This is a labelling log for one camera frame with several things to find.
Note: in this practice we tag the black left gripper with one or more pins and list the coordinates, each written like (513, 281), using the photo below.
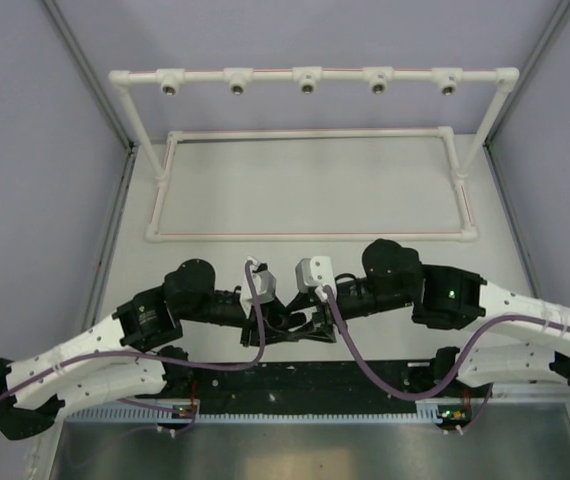
(276, 311)

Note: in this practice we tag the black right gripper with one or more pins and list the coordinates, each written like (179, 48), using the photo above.
(322, 320)

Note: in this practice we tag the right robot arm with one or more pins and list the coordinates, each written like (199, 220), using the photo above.
(515, 338)

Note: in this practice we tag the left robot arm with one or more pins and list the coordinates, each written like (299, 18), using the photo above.
(131, 352)

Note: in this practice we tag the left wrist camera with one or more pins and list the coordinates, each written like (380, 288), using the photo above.
(264, 284)

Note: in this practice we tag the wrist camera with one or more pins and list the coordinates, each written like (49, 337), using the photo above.
(314, 275)
(264, 284)

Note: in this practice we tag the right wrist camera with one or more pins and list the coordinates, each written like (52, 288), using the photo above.
(314, 275)

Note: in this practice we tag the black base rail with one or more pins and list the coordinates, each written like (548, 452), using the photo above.
(282, 388)

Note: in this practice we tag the grey slotted cable duct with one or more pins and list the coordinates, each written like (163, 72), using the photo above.
(121, 413)

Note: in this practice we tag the left aluminium frame post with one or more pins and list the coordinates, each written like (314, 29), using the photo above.
(92, 304)

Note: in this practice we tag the aluminium frame post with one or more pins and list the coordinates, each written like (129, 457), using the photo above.
(92, 304)
(530, 156)

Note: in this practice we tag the white PVC pipe frame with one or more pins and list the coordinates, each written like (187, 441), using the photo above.
(378, 79)

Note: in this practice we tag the right aluminium frame post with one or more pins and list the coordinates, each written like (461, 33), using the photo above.
(530, 156)

